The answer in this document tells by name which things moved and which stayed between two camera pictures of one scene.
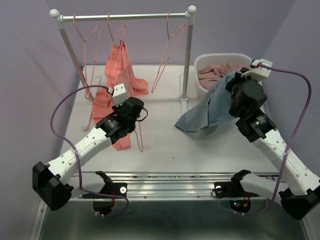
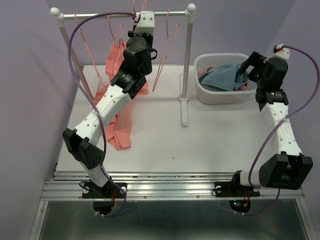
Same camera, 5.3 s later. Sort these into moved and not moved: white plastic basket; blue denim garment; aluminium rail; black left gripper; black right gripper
Moved: black left gripper; black right gripper; blue denim garment
Not moved: white plastic basket; aluminium rail
